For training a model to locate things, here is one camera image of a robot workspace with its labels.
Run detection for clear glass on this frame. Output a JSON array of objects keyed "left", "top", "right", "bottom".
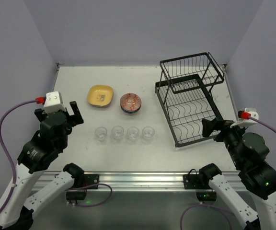
[
  {"left": 94, "top": 126, "right": 108, "bottom": 143},
  {"left": 126, "top": 126, "right": 140, "bottom": 141},
  {"left": 111, "top": 126, "right": 124, "bottom": 142},
  {"left": 142, "top": 126, "right": 155, "bottom": 141}
]

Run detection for yellow panda plate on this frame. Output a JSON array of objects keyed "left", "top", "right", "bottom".
[{"left": 87, "top": 85, "right": 114, "bottom": 108}]

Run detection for blue lattice red-white bowl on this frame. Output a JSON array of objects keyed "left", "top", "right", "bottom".
[{"left": 121, "top": 107, "right": 140, "bottom": 115}]

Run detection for orange blue patterned bowl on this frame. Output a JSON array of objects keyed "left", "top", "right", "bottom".
[{"left": 120, "top": 93, "right": 142, "bottom": 111}]

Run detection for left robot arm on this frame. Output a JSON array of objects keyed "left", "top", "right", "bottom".
[{"left": 0, "top": 101, "right": 84, "bottom": 230}]

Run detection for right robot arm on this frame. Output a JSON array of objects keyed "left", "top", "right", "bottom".
[{"left": 198, "top": 118, "right": 276, "bottom": 230}]

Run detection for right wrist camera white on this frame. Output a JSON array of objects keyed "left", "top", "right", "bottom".
[{"left": 230, "top": 108, "right": 259, "bottom": 128}]

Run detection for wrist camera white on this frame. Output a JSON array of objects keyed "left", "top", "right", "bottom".
[
  {"left": 230, "top": 108, "right": 259, "bottom": 128},
  {"left": 35, "top": 91, "right": 66, "bottom": 114}
]

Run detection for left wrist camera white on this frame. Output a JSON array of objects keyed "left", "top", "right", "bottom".
[{"left": 35, "top": 91, "right": 66, "bottom": 114}]

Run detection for black wire dish rack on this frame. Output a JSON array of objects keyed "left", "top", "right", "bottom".
[{"left": 155, "top": 52, "right": 225, "bottom": 148}]

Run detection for aluminium mounting rail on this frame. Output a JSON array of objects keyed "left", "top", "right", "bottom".
[{"left": 32, "top": 171, "right": 246, "bottom": 192}]

